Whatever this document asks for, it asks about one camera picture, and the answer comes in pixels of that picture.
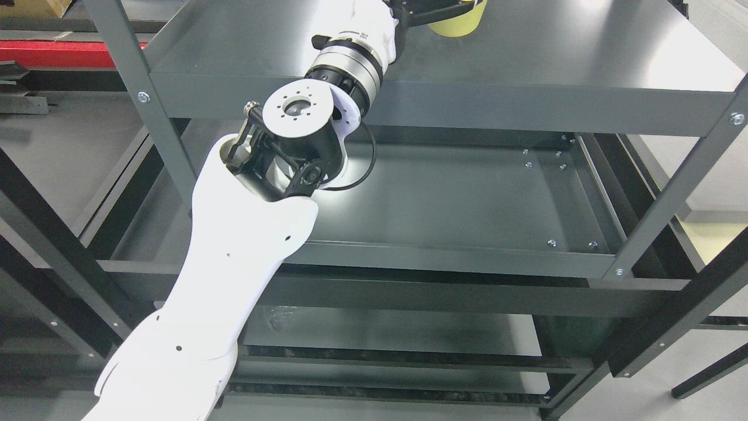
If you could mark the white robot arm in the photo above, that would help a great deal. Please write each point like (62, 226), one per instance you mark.
(252, 208)

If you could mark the yellow plastic cup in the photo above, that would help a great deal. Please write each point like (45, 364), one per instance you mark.
(463, 24)

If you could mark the red metal beam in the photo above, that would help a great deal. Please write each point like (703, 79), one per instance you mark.
(57, 53)

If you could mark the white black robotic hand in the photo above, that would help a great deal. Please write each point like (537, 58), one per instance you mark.
(380, 27)

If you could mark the crumpled clear plastic bag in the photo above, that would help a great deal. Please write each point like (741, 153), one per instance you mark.
(279, 318)

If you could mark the grey metal shelf unit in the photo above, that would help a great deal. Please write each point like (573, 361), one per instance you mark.
(523, 168)

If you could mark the black metal shelf rack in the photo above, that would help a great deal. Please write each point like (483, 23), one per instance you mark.
(104, 278)

